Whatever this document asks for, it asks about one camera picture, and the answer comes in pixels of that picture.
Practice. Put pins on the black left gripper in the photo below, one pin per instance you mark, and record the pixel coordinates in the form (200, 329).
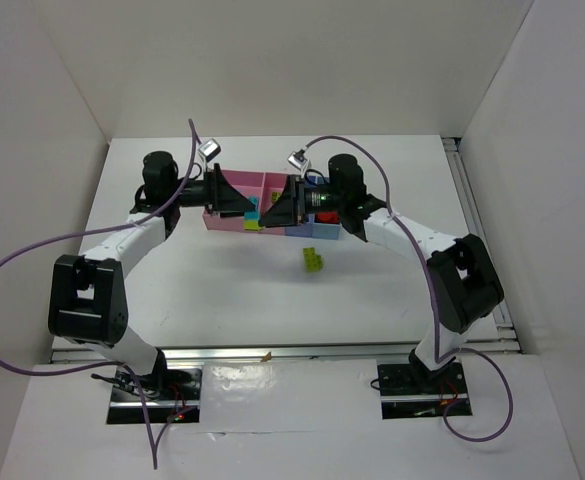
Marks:
(212, 189)

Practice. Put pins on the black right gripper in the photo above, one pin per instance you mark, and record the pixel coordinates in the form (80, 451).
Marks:
(297, 200)

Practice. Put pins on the teal square lego brick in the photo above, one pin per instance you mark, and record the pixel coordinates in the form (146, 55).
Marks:
(251, 220)

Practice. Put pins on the red lego cluster with face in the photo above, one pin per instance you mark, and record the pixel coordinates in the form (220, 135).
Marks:
(327, 218)

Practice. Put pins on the green long lego brick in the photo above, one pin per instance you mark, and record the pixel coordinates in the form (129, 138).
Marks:
(313, 262)

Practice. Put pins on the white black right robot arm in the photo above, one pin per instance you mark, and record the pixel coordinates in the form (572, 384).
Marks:
(460, 276)

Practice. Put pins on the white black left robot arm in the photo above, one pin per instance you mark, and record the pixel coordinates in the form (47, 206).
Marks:
(88, 304)

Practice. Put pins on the large pink container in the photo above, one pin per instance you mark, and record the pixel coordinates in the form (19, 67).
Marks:
(247, 183)

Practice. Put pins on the dark blue container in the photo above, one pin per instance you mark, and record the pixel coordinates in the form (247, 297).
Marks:
(303, 226)

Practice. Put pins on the narrow pink container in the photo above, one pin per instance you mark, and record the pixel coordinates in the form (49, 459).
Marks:
(272, 185)

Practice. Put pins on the light blue container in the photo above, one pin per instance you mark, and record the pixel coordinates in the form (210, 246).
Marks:
(320, 230)

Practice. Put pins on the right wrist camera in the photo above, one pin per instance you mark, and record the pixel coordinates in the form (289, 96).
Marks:
(299, 161)

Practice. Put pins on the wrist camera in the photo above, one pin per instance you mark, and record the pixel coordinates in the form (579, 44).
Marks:
(299, 161)
(209, 150)

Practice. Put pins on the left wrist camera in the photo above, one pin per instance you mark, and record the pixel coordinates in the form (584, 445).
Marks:
(209, 150)

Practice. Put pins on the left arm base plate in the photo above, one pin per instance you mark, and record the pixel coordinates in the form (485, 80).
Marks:
(179, 397)

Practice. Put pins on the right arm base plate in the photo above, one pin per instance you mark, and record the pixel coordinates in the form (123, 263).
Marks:
(402, 397)

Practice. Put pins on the aluminium right rail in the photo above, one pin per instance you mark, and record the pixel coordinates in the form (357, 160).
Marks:
(507, 335)

